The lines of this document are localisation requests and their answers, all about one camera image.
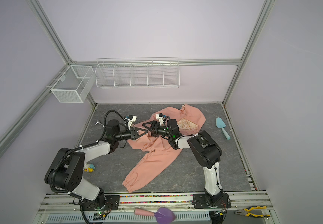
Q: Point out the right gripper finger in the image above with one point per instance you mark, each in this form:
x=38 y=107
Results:
x=150 y=129
x=150 y=123

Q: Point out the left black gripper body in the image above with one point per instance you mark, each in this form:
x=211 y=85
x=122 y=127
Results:
x=127 y=135

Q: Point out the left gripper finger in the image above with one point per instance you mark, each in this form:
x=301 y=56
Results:
x=140 y=133
x=141 y=129

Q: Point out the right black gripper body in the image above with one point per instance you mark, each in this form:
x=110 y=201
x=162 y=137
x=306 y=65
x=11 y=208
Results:
x=161 y=131

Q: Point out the pink zip jacket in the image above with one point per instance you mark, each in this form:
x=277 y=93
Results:
x=159 y=154

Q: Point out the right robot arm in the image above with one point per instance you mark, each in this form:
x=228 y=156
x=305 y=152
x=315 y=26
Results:
x=207 y=153

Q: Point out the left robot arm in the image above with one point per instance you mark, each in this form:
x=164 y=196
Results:
x=65 y=174

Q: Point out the small colourful toy figure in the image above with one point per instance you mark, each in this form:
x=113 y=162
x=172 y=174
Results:
x=89 y=168

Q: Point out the teal plastic trowel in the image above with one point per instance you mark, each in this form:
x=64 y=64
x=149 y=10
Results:
x=220 y=124

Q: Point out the white mesh box basket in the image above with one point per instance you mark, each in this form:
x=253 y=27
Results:
x=74 y=84

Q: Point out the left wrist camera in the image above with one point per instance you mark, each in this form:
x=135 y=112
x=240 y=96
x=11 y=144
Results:
x=129 y=121

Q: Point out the white wire shelf basket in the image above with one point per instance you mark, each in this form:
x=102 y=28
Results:
x=137 y=72

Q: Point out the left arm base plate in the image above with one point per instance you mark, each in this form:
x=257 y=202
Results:
x=102 y=203

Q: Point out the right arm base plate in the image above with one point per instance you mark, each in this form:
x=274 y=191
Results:
x=205 y=201

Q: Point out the purple pink-handled scoop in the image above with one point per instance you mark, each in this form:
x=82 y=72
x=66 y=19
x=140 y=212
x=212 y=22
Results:
x=162 y=215

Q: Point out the yellow-handled pliers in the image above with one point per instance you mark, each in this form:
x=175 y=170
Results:
x=248 y=212

